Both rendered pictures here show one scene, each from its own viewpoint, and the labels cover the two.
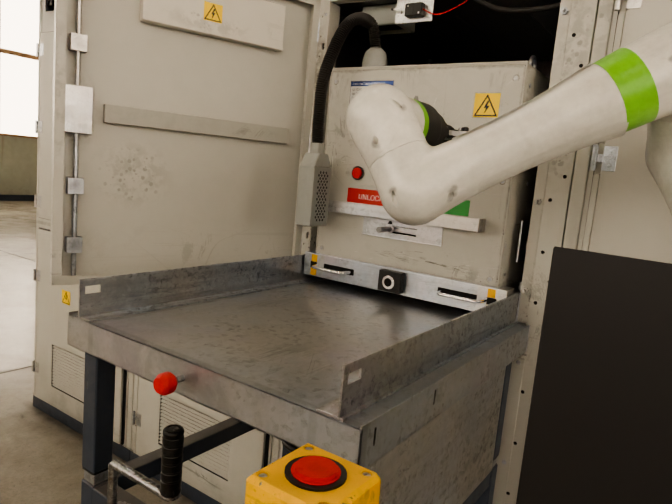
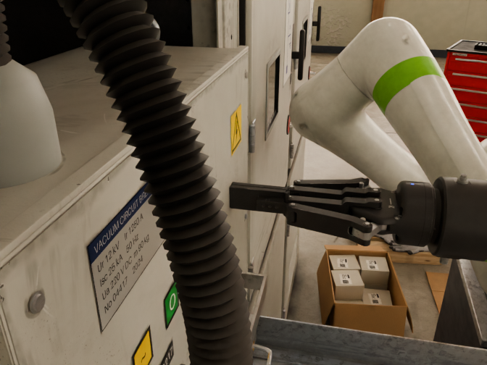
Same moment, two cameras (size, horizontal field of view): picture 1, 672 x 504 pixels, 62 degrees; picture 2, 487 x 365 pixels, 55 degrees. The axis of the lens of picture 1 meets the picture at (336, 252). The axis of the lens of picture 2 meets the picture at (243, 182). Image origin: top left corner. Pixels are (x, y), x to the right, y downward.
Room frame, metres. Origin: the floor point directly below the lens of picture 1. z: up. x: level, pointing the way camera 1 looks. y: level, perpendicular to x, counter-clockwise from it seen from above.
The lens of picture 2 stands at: (1.41, 0.22, 1.50)
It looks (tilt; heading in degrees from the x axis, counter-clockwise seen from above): 26 degrees down; 248
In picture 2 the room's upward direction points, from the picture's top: straight up
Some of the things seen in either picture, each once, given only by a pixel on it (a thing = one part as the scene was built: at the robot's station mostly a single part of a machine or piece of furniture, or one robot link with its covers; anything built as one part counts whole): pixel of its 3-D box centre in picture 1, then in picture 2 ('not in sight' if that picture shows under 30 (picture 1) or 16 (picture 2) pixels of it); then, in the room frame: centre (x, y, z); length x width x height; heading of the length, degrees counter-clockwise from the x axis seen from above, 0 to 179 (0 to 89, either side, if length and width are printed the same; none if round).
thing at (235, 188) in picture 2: not in sight; (257, 199); (1.21, -0.24, 1.23); 0.07 x 0.01 x 0.03; 146
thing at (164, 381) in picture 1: (170, 381); not in sight; (0.77, 0.22, 0.82); 0.04 x 0.03 x 0.03; 146
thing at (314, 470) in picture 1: (315, 476); not in sight; (0.41, 0.00, 0.90); 0.04 x 0.04 x 0.02
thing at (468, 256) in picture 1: (406, 173); (204, 321); (1.31, -0.15, 1.15); 0.48 x 0.01 x 0.48; 56
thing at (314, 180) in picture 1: (314, 189); not in sight; (1.37, 0.07, 1.09); 0.08 x 0.05 x 0.17; 146
